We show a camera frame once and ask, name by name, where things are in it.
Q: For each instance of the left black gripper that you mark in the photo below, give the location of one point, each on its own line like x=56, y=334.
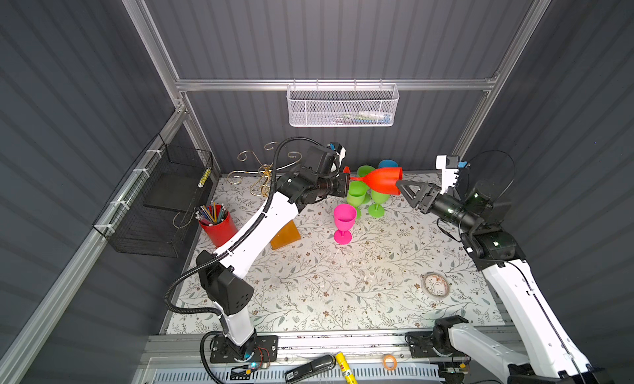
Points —
x=340, y=190

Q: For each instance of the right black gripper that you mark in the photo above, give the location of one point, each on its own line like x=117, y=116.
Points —
x=424, y=189

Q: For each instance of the green wine glass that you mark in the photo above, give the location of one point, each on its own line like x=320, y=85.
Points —
x=376, y=209
x=364, y=170
x=357, y=194

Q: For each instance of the pink wine glass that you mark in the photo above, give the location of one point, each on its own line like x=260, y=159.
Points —
x=345, y=217

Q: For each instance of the red wine glass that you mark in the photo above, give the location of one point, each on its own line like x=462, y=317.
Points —
x=381, y=180

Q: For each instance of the blue wine glass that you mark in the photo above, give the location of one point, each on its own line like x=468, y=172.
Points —
x=388, y=163

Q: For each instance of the wooden base wire glass rack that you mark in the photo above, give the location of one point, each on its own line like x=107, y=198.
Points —
x=261, y=188

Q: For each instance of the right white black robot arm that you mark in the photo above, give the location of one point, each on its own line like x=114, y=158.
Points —
x=551, y=356

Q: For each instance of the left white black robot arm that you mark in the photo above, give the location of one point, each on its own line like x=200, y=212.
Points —
x=318, y=176

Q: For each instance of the clear tape roll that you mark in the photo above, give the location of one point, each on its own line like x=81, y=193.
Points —
x=436, y=285

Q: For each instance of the red pencil cup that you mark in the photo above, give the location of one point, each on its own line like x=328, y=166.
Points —
x=217, y=223

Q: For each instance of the yellow marker in black basket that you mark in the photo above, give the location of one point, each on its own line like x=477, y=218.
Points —
x=204, y=178

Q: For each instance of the black stapler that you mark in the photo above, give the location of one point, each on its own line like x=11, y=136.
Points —
x=311, y=369

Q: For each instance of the yellow glue tube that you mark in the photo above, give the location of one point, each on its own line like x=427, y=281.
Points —
x=346, y=369

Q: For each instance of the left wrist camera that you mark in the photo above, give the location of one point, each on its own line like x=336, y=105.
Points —
x=340, y=152

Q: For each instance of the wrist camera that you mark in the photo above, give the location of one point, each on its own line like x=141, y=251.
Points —
x=340, y=152
x=449, y=166

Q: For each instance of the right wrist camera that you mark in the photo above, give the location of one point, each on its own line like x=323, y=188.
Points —
x=449, y=166

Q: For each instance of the white wire wall basket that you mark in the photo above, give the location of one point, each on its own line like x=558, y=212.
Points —
x=342, y=104

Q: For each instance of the black wire wall basket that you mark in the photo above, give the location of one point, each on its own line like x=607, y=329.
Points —
x=152, y=213

